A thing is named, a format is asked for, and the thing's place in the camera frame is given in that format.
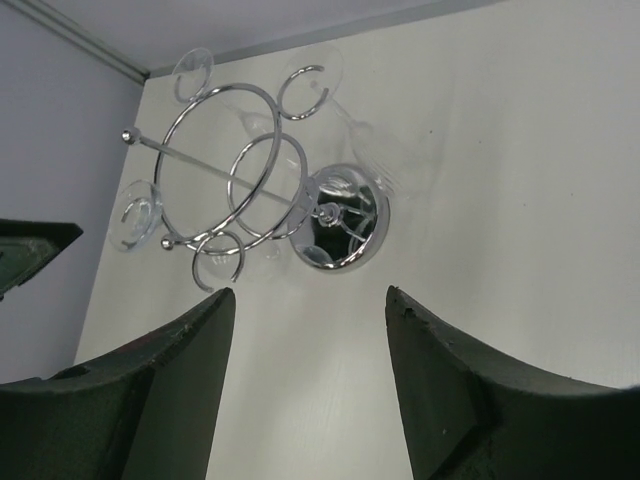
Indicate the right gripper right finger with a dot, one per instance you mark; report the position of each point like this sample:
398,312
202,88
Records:
470,411

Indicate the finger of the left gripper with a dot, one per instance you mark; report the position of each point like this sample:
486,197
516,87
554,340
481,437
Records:
27,247

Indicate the chrome wine glass rack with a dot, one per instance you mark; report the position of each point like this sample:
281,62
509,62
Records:
336,219

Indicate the left aluminium frame post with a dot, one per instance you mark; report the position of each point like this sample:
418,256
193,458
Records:
72,32

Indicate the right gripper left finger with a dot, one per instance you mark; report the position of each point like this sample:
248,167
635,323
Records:
146,410

